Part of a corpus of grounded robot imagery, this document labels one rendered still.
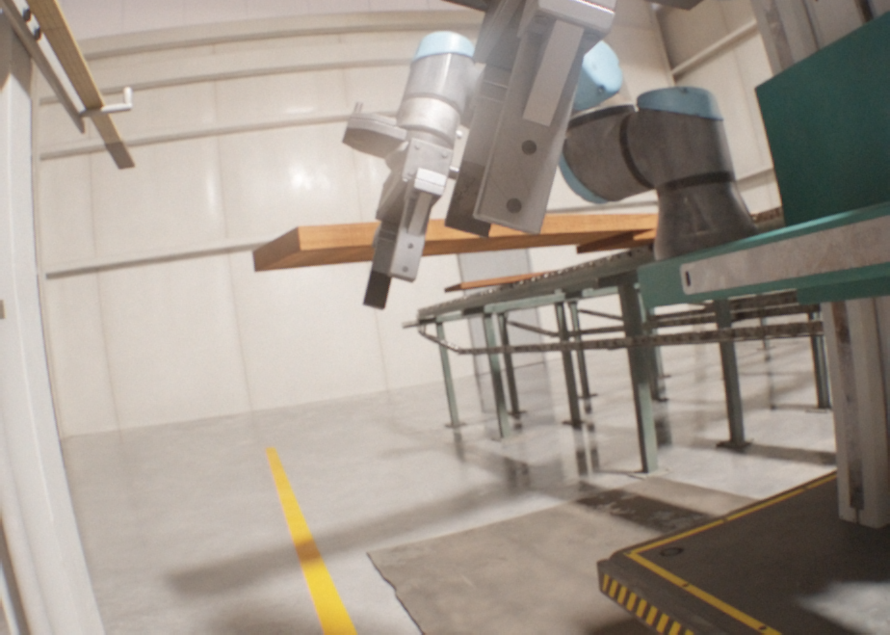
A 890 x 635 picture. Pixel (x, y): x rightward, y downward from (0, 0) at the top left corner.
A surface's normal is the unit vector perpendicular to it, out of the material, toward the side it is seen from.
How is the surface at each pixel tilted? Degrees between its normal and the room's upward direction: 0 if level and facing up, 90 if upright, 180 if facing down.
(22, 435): 90
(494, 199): 97
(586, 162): 100
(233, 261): 84
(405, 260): 83
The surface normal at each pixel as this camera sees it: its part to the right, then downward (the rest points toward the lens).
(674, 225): -0.80, -0.21
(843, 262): -0.96, 0.15
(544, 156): 0.11, 0.06
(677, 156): -0.58, 0.05
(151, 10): 0.32, -0.11
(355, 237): 0.60, -0.14
